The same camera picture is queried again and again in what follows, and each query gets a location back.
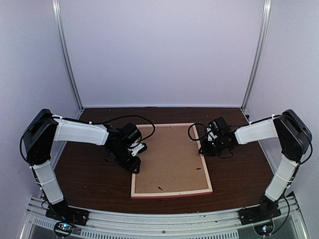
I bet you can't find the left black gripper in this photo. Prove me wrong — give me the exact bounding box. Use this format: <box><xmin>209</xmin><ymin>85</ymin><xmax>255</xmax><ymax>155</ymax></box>
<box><xmin>110</xmin><ymin>144</ymin><xmax>141</xmax><ymax>173</ymax></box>

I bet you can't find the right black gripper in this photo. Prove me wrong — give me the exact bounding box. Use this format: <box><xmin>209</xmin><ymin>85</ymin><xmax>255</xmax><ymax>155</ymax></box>
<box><xmin>199</xmin><ymin>136</ymin><xmax>225</xmax><ymax>157</ymax></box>

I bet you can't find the pink wooden picture frame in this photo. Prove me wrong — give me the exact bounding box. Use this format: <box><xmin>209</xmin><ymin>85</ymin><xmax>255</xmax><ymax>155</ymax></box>
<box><xmin>131</xmin><ymin>122</ymin><xmax>214</xmax><ymax>199</ymax></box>

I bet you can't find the brown backing board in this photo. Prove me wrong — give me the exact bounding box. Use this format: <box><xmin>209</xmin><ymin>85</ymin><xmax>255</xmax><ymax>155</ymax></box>
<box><xmin>134</xmin><ymin>125</ymin><xmax>210</xmax><ymax>194</ymax></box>

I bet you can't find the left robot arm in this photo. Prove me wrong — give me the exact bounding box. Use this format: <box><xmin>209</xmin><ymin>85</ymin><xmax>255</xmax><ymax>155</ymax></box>
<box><xmin>19</xmin><ymin>109</ymin><xmax>147</xmax><ymax>221</ymax></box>

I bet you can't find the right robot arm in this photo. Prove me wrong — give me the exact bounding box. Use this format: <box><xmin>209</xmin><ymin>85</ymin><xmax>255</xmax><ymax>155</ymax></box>
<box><xmin>198</xmin><ymin>109</ymin><xmax>312</xmax><ymax>220</ymax></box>

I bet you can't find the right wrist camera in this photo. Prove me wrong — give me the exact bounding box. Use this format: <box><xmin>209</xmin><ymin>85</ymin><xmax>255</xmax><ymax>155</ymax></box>
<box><xmin>206</xmin><ymin>127</ymin><xmax>217</xmax><ymax>141</ymax></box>

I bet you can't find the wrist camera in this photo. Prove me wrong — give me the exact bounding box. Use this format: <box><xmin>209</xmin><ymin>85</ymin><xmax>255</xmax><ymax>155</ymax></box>
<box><xmin>128</xmin><ymin>142</ymin><xmax>147</xmax><ymax>156</ymax></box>
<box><xmin>206</xmin><ymin>127</ymin><xmax>217</xmax><ymax>141</ymax></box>

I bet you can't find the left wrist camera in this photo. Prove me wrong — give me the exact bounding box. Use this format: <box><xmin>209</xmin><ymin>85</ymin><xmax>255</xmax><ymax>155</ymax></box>
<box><xmin>128</xmin><ymin>142</ymin><xmax>147</xmax><ymax>156</ymax></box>

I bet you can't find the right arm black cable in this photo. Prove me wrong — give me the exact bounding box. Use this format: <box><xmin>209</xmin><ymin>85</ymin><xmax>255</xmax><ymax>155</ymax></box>
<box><xmin>187</xmin><ymin>123</ymin><xmax>235</xmax><ymax>160</ymax></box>

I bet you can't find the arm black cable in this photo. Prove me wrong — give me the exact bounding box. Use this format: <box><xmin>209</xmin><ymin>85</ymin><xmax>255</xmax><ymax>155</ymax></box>
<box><xmin>99</xmin><ymin>115</ymin><xmax>157</xmax><ymax>162</ymax></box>
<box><xmin>187</xmin><ymin>123</ymin><xmax>235</xmax><ymax>160</ymax></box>

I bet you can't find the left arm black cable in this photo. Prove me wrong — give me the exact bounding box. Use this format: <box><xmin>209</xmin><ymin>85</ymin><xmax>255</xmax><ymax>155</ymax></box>
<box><xmin>99</xmin><ymin>115</ymin><xmax>157</xmax><ymax>162</ymax></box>

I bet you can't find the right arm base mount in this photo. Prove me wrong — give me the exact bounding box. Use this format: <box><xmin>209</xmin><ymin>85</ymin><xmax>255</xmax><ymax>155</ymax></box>
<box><xmin>238</xmin><ymin>194</ymin><xmax>281</xmax><ymax>237</ymax></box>

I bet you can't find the front aluminium rail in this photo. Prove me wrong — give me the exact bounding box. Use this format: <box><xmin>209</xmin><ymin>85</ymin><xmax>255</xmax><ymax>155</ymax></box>
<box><xmin>17</xmin><ymin>196</ymin><xmax>310</xmax><ymax>239</ymax></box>

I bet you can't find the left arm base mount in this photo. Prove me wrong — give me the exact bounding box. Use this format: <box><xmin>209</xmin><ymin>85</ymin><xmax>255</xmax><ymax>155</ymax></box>
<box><xmin>44</xmin><ymin>194</ymin><xmax>90</xmax><ymax>237</ymax></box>

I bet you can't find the right aluminium corner post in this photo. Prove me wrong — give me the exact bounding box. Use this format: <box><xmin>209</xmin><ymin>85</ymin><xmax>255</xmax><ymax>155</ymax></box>
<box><xmin>241</xmin><ymin>0</ymin><xmax>272</xmax><ymax>112</ymax></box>

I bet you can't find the aluminium corner post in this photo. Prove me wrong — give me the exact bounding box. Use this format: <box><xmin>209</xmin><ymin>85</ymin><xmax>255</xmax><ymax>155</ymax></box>
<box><xmin>52</xmin><ymin>0</ymin><xmax>84</xmax><ymax>111</ymax></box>
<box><xmin>241</xmin><ymin>0</ymin><xmax>272</xmax><ymax>112</ymax></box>

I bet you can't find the left aluminium corner post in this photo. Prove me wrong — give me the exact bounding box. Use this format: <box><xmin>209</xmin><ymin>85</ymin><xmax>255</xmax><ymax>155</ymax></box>
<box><xmin>52</xmin><ymin>0</ymin><xmax>84</xmax><ymax>111</ymax></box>

